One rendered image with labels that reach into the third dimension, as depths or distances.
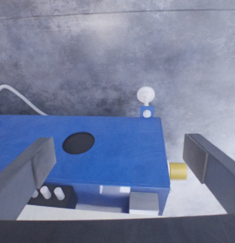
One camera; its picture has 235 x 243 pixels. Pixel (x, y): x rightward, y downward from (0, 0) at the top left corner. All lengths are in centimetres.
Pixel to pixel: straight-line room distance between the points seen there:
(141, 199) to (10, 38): 97
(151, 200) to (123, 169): 15
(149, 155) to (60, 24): 72
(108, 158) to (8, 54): 79
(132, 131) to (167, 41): 45
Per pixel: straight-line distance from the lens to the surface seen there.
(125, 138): 78
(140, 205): 65
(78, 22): 92
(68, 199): 68
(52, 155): 17
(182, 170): 75
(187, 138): 16
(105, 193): 71
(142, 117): 88
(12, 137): 97
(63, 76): 105
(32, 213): 63
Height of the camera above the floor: 87
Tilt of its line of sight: 49 degrees down
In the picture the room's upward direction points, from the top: 172 degrees counter-clockwise
